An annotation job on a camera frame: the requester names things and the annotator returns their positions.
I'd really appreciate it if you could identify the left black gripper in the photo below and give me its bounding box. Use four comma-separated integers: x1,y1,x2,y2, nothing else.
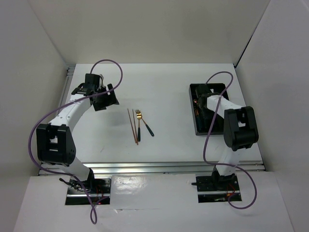
93,84,119,112

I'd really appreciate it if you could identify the copper chopstick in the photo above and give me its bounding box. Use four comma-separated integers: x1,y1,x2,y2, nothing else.
127,108,138,145
132,109,139,145

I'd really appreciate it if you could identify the gold spoon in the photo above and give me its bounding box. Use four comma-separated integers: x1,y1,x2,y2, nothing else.
193,100,200,122

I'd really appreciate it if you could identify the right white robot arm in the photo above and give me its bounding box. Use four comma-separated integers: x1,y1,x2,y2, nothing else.
196,84,259,190

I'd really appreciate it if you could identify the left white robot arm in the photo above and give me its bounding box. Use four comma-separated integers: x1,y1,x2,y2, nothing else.
36,73,119,193

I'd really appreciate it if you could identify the black cutlery tray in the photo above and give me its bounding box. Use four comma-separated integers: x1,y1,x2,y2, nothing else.
189,84,224,136

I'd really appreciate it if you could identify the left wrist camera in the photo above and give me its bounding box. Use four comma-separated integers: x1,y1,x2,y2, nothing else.
99,74,104,87

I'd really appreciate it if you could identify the aluminium table rail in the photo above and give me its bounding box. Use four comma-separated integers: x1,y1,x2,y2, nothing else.
38,161,266,176

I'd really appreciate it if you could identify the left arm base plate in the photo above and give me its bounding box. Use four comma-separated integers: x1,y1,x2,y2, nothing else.
59,178,111,205

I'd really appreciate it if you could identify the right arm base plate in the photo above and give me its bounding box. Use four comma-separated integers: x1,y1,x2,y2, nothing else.
191,176,242,203

